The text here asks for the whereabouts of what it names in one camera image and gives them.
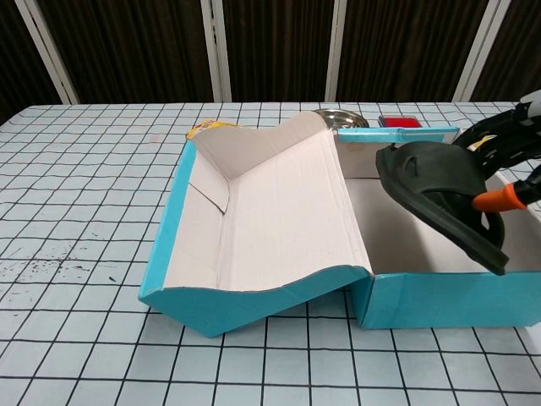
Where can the light blue open shoe box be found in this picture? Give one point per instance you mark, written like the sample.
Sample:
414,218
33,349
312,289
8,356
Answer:
274,211

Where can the black rubber slipper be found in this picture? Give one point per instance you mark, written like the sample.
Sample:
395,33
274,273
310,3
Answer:
431,169

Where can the dark white-framed folding screen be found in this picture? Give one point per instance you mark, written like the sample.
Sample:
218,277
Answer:
127,42

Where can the yellow snack packet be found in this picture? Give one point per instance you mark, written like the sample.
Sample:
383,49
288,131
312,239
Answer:
211,127

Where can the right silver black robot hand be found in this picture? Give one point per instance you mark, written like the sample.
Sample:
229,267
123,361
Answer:
496,201

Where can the red rectangular pad case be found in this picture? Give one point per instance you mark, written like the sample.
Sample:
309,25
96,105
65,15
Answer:
399,122

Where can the stainless steel bowl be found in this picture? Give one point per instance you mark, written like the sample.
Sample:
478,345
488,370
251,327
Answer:
342,118

